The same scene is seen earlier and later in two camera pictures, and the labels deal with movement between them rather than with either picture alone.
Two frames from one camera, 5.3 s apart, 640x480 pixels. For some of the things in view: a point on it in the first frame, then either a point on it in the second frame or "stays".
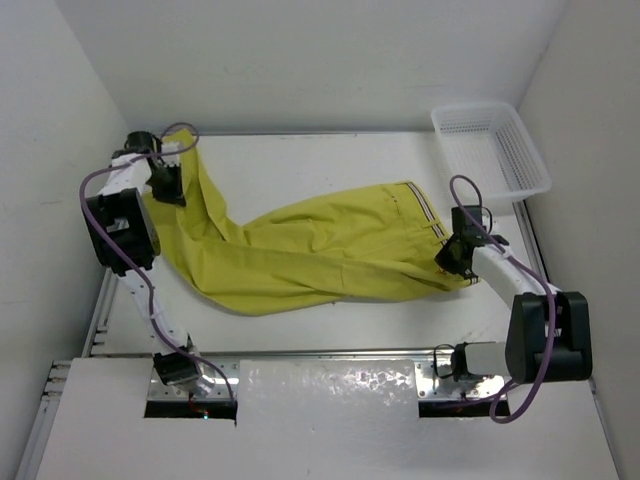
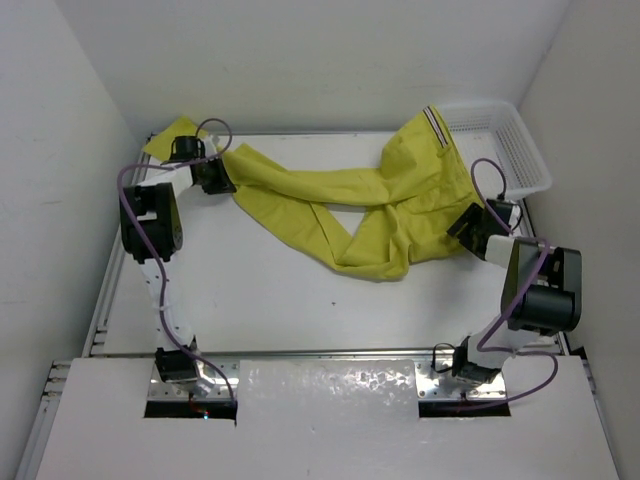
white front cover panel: [321, 420] stays
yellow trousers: [370, 242] → [411, 209]
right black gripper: [445, 262] → [471, 216]
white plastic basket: [491, 145] stays
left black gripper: [173, 195] → [224, 185]
